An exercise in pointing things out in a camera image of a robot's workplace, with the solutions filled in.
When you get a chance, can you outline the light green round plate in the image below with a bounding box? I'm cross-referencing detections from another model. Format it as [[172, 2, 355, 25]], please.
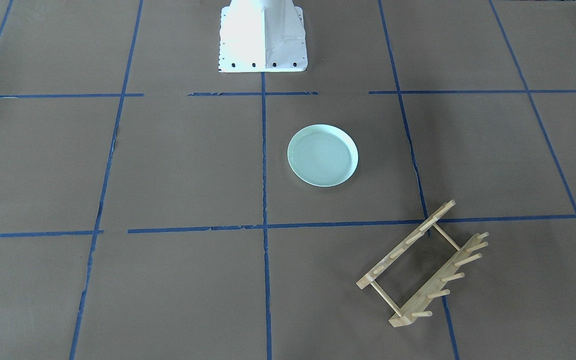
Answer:
[[286, 124, 359, 188]]

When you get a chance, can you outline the wooden dish rack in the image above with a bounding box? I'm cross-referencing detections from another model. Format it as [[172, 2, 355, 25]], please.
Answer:
[[356, 200, 490, 328]]

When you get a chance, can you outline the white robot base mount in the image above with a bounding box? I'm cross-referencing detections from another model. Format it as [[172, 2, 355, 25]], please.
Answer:
[[218, 0, 309, 73]]

